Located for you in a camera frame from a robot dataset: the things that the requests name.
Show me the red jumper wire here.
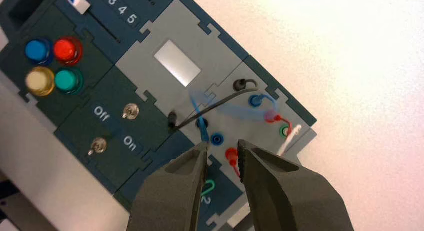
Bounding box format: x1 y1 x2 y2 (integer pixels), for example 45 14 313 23
225 114 293 178

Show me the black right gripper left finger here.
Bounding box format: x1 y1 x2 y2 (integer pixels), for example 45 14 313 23
126 141 210 231

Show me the small rectangular display screen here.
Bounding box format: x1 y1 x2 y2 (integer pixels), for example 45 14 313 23
154 39 202 88

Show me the silver toggle switch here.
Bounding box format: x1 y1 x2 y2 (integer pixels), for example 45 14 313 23
87 137 108 157
121 103 140 121

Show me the red push button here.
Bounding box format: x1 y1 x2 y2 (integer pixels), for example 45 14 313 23
52 36 84 66

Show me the grey and teal task box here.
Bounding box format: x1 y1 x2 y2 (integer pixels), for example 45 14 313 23
0 0 318 231

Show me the black jumper wire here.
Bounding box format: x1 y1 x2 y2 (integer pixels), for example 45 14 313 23
167 78 260 130

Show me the yellow push button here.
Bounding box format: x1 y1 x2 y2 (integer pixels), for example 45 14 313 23
25 66 56 98

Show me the white jumper wire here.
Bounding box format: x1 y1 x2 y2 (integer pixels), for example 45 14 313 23
276 124 302 157

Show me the blue push button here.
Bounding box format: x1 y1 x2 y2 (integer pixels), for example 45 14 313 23
24 38 54 66

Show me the green push button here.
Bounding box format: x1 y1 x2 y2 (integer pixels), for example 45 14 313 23
53 67 84 96

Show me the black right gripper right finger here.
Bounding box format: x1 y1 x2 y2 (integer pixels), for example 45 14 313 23
237 139 355 231

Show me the white slider knob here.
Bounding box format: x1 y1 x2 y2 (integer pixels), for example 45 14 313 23
65 0 92 15

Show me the green rotary knob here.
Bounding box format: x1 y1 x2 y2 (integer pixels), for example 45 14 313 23
200 179 216 197

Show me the blue jumper wire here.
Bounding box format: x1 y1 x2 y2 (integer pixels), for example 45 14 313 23
188 89 277 145

